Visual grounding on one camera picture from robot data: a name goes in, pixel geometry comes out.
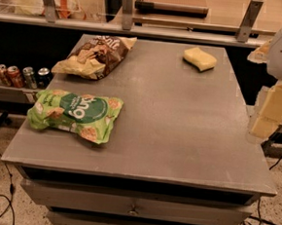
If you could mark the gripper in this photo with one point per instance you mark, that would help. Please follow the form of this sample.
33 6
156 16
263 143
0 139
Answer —
269 118

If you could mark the yellow sponge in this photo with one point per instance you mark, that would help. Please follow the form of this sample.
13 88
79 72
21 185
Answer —
199 59

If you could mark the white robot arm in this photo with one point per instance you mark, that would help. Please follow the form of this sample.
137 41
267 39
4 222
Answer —
270 53

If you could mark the green chip bag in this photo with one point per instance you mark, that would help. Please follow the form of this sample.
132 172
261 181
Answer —
90 117

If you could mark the brown chip bag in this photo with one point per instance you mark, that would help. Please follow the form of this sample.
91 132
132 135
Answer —
97 57

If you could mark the orange white bag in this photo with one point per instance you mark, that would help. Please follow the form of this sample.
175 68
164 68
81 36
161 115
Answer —
69 9

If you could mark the grey drawer cabinet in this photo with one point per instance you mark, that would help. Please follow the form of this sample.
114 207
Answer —
177 155

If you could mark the dark blue soda can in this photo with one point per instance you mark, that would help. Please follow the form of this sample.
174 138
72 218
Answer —
44 77

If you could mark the upper grey drawer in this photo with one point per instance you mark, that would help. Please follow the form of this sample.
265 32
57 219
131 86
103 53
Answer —
130 203

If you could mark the silver green soda can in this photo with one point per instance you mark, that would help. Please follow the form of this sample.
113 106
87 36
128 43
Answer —
29 76

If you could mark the orange soda can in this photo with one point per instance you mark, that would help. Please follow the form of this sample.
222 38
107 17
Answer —
15 76

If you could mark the red soda can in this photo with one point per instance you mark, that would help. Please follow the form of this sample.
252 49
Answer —
4 75

